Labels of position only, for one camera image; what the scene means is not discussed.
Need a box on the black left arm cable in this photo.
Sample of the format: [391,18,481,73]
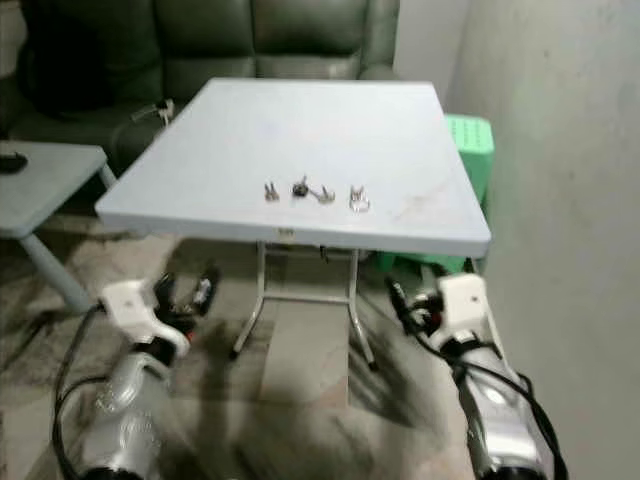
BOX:
[51,304,113,480]

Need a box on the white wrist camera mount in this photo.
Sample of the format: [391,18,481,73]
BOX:
[437,272,492,347]
[101,279,192,359]

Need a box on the thin white cable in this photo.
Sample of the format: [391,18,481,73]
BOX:
[130,97,177,131]

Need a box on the light grey folding table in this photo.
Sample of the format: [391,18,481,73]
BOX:
[94,77,493,371]

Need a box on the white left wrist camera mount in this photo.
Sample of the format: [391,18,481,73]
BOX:
[101,279,192,359]

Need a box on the black remote control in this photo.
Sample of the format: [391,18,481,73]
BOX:
[0,151,29,175]

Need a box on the green plastic stool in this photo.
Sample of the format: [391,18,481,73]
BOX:
[375,113,496,276]

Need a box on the low grey side table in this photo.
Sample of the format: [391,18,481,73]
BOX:
[0,142,118,315]

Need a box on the dark green leather sofa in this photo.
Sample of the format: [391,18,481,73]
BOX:
[0,0,401,201]

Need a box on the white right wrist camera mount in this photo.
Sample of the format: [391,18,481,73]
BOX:
[437,272,492,347]

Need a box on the black cushion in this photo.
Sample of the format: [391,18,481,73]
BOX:
[15,8,109,119]

